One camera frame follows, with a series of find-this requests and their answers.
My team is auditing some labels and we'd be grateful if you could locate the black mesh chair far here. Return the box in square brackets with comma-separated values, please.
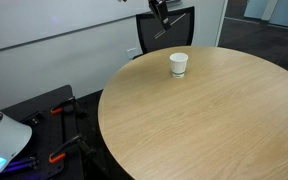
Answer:
[136, 6, 195, 55]

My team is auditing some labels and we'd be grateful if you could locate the black perforated mounting board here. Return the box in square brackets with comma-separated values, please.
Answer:
[0, 85, 84, 180]

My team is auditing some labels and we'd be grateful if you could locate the orange black clamp far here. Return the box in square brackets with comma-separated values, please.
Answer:
[50, 96, 88, 119]

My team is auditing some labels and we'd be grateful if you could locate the black marker pen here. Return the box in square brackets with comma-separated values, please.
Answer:
[154, 13, 186, 39]

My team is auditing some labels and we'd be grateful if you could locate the orange black clamp near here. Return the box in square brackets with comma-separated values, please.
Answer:
[48, 134, 96, 164]

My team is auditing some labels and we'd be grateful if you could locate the round wooden table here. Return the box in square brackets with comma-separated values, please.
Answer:
[98, 47, 288, 180]

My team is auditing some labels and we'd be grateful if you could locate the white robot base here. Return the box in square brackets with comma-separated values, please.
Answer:
[0, 111, 32, 173]

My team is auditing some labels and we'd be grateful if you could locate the orange black clamp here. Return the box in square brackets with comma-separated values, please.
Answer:
[50, 96, 88, 119]
[48, 134, 96, 164]

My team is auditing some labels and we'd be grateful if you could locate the white paper cup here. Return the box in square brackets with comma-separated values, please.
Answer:
[169, 52, 188, 78]

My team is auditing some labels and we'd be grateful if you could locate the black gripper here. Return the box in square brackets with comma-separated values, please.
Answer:
[148, 0, 171, 31]

